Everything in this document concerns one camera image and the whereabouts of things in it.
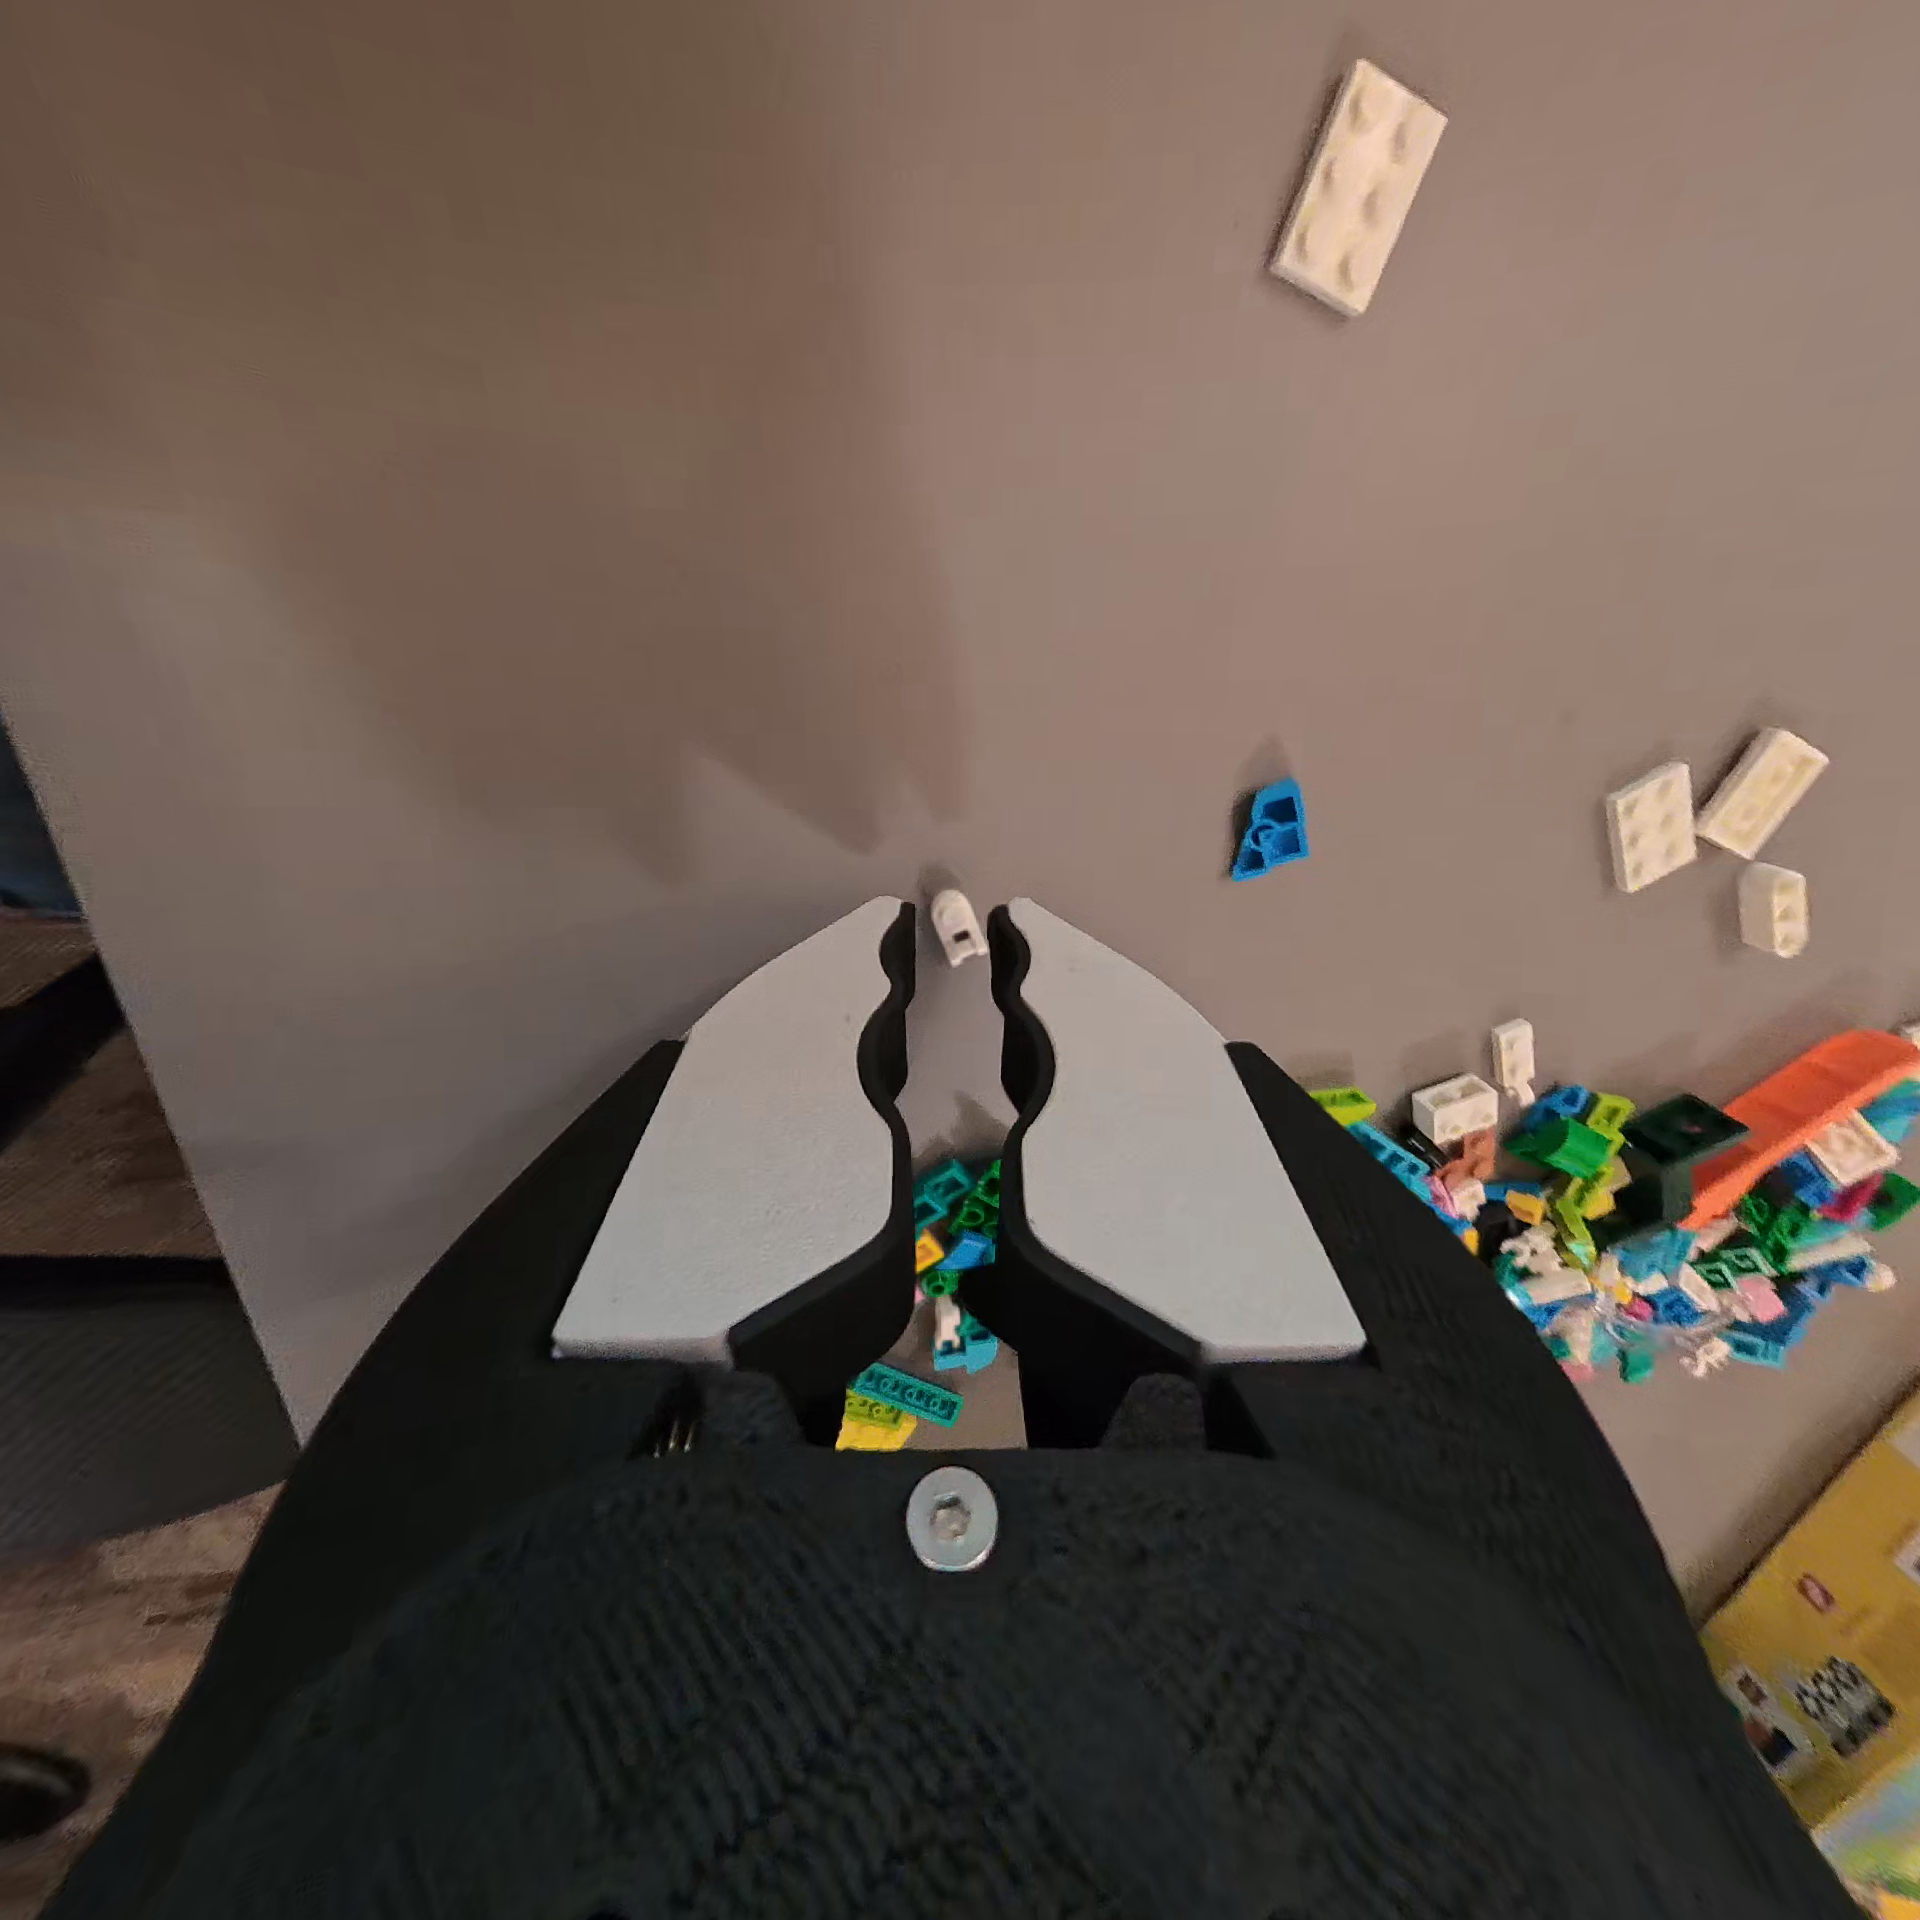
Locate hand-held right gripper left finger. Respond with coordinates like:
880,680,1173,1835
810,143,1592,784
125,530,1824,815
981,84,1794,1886
552,895,920,1371

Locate yellow lego box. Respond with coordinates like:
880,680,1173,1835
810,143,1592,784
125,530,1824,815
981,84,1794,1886
1693,1389,1920,1920

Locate short white lego brick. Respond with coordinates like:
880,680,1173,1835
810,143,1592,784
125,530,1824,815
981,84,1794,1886
1733,862,1812,960

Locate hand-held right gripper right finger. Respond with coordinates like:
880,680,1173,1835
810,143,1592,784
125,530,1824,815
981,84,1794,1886
987,898,1372,1371

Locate square white lego plate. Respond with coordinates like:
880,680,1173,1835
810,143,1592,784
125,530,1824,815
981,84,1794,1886
1605,760,1703,895

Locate long white lego plate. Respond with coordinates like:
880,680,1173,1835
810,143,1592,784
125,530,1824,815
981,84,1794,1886
1267,56,1453,319

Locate pile of colourful lego bricks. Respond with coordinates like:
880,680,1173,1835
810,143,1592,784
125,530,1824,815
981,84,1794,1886
833,1017,1920,1453

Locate orange lego plate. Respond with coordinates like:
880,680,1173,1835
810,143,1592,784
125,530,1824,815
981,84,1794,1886
1678,1025,1920,1227

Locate blue lego piece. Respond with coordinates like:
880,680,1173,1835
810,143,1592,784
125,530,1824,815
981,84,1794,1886
1228,777,1313,886

